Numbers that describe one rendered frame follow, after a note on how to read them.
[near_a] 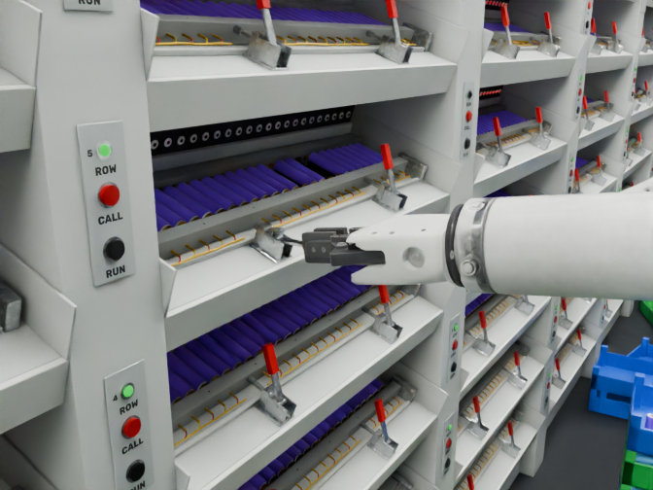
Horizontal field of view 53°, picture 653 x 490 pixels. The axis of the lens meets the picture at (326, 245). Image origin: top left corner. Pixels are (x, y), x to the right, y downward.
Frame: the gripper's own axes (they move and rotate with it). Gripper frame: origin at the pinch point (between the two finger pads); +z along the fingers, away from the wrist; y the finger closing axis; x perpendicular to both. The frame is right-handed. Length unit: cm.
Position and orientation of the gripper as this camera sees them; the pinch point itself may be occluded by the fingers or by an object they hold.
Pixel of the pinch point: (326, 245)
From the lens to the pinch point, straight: 68.0
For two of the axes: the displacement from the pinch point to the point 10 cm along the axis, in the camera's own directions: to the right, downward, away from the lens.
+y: 5.6, -2.4, 7.9
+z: -8.2, 0.0, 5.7
